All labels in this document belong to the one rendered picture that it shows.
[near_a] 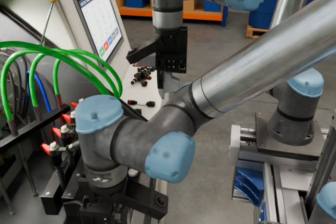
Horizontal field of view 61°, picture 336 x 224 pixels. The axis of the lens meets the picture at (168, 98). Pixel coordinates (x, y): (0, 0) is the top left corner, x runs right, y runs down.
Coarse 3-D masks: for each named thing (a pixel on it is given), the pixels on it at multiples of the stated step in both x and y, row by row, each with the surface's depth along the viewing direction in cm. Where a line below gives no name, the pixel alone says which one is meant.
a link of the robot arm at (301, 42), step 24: (288, 24) 37; (312, 24) 34; (264, 48) 39; (288, 48) 37; (312, 48) 35; (216, 72) 45; (240, 72) 41; (264, 72) 39; (288, 72) 39; (192, 96) 48; (216, 96) 45; (240, 96) 43; (192, 120) 47
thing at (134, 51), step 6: (156, 36) 75; (150, 42) 74; (156, 42) 72; (162, 42) 72; (132, 48) 77; (138, 48) 75; (144, 48) 73; (150, 48) 73; (156, 48) 73; (132, 54) 75; (138, 54) 74; (144, 54) 74; (132, 60) 76; (138, 60) 77
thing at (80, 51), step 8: (96, 56) 90; (56, 64) 92; (104, 64) 91; (56, 72) 94; (112, 72) 92; (56, 80) 96; (120, 80) 94; (56, 88) 97; (120, 88) 95; (56, 96) 98; (120, 96) 97
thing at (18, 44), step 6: (0, 42) 64; (6, 42) 64; (12, 42) 63; (18, 42) 63; (24, 42) 63; (30, 48) 64; (36, 48) 64; (42, 48) 64; (48, 48) 64; (48, 54) 64; (54, 54) 64; (60, 54) 64; (66, 60) 65; (72, 60) 65; (72, 66) 65; (78, 66) 65; (84, 72) 66; (90, 78) 66; (96, 78) 67; (96, 84) 67; (102, 90) 68
